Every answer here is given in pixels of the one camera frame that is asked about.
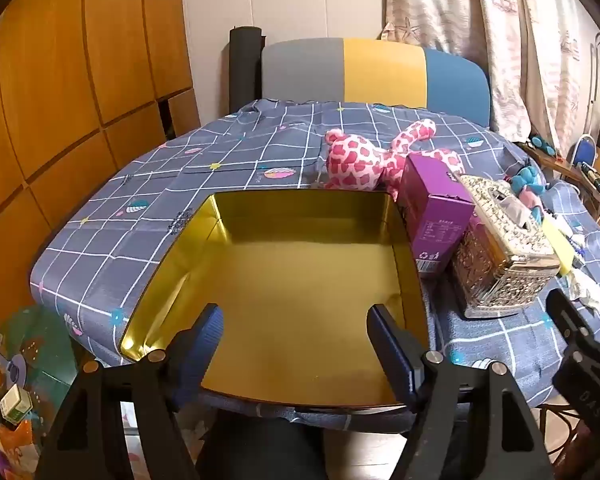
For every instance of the silver ornate tissue box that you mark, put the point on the silver ornate tissue box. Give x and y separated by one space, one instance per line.
500 270

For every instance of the pink spotted plush toy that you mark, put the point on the pink spotted plush toy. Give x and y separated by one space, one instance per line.
352 160

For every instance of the black rolled mat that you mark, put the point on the black rolled mat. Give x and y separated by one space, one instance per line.
245 70

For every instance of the teal round object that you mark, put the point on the teal round object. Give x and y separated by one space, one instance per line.
545 147

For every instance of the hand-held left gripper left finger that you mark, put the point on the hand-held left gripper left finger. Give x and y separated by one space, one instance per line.
205 340

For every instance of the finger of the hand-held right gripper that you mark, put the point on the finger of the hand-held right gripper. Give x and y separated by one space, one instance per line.
567 320

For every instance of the small green white box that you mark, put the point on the small green white box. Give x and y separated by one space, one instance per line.
16 402

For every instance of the grey plaid tablecloth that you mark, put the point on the grey plaid tablecloth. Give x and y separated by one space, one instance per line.
180 185

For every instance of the blue folding chair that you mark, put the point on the blue folding chair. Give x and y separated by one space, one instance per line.
586 150

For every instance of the gold tin box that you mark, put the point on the gold tin box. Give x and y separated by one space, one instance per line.
300 285

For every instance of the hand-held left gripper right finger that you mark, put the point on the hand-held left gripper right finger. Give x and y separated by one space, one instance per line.
387 340

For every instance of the wooden side desk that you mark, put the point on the wooden side desk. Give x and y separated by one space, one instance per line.
560 167

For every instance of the grey yellow blue chair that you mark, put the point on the grey yellow blue chair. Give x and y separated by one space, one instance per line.
380 70

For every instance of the printed beige curtain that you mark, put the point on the printed beige curtain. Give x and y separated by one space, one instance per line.
480 20

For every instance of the purple carton box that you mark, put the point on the purple carton box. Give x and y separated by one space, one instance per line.
430 210

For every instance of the wooden wardrobe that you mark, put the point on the wooden wardrobe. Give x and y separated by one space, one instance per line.
80 85

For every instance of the blue soft toy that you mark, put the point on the blue soft toy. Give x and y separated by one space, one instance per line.
525 177

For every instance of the black stool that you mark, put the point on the black stool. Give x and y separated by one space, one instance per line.
260 445

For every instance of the green storage box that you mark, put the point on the green storage box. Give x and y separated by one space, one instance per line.
45 355

